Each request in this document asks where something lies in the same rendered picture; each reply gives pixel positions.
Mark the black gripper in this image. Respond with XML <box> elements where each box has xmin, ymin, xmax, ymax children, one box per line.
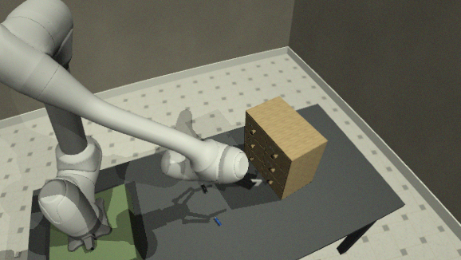
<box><xmin>235</xmin><ymin>176</ymin><xmax>262</xmax><ymax>190</ymax></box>

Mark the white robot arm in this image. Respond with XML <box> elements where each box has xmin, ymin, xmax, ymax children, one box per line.
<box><xmin>0</xmin><ymin>0</ymin><xmax>249</xmax><ymax>251</ymax></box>

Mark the wooden drawer front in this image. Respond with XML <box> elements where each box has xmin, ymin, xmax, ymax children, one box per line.
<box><xmin>245</xmin><ymin>143</ymin><xmax>262</xmax><ymax>174</ymax></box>
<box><xmin>264</xmin><ymin>152</ymin><xmax>287</xmax><ymax>187</ymax></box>
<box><xmin>246</xmin><ymin>113</ymin><xmax>266</xmax><ymax>148</ymax></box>
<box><xmin>246</xmin><ymin>129</ymin><xmax>265</xmax><ymax>162</ymax></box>
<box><xmin>262</xmin><ymin>165</ymin><xmax>283</xmax><ymax>198</ymax></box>
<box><xmin>266</xmin><ymin>136</ymin><xmax>290</xmax><ymax>174</ymax></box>

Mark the small wooden chest of drawers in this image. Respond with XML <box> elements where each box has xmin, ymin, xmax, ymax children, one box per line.
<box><xmin>246</xmin><ymin>97</ymin><xmax>328</xmax><ymax>200</ymax></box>

